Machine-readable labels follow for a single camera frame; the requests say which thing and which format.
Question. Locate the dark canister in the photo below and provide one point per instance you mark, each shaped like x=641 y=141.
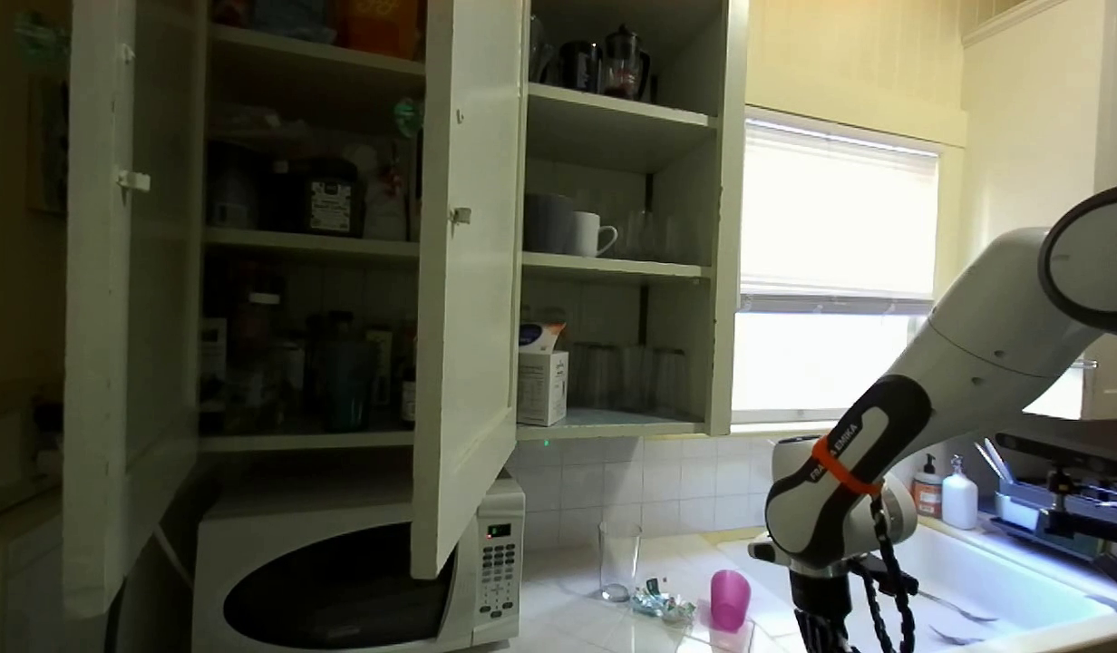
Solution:
x=232 y=189

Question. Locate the dark glass jar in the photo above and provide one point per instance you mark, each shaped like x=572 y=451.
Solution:
x=255 y=362

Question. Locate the clear food bag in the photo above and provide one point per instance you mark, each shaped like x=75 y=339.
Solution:
x=388 y=182

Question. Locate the clear shelf glass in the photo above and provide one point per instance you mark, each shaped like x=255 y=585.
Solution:
x=649 y=238

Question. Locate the cream wall cabinet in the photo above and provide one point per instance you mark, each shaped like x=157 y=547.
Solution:
x=618 y=120

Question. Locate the white printed box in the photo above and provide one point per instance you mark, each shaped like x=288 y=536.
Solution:
x=540 y=388

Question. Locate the white kitchen sink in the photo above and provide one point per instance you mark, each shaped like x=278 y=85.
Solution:
x=1018 y=585

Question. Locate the dark metal pot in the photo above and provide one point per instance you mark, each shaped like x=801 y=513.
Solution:
x=579 y=65

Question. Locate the white microwave oven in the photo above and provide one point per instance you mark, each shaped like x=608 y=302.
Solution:
x=341 y=593

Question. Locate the steel kettle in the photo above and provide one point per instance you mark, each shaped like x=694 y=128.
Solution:
x=625 y=65

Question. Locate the plain white mug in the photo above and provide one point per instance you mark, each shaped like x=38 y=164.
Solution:
x=587 y=232

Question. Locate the blue container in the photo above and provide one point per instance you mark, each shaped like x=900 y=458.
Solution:
x=291 y=20

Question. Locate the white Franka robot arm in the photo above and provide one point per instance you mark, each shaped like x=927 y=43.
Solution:
x=981 y=339

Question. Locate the white soap bottle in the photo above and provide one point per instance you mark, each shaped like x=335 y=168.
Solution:
x=960 y=503

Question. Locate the tall clear drinking glass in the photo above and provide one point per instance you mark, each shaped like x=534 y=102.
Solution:
x=618 y=563

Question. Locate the dark tall bottle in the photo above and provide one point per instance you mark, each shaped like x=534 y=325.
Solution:
x=341 y=376

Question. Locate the cream cabinet door with latch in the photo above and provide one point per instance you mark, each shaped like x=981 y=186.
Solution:
x=129 y=302

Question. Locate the dark jar white label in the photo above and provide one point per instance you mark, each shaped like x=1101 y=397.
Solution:
x=330 y=203

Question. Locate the orange container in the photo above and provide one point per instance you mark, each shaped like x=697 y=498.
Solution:
x=377 y=25

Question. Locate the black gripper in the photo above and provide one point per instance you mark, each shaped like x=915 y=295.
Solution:
x=819 y=611

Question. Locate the clear tumbler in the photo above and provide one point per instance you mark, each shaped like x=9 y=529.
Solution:
x=595 y=378

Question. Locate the brown soap bottle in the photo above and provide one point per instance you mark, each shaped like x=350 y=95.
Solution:
x=927 y=493

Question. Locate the pink plastic cup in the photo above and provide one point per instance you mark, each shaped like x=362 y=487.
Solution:
x=729 y=598

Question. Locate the cream cabinet door with knob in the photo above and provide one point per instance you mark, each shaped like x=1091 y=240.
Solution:
x=468 y=302

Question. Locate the long utensil in sink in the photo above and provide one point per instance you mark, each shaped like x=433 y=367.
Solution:
x=962 y=611

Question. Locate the white sink window blind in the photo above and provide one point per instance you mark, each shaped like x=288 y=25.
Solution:
x=835 y=203

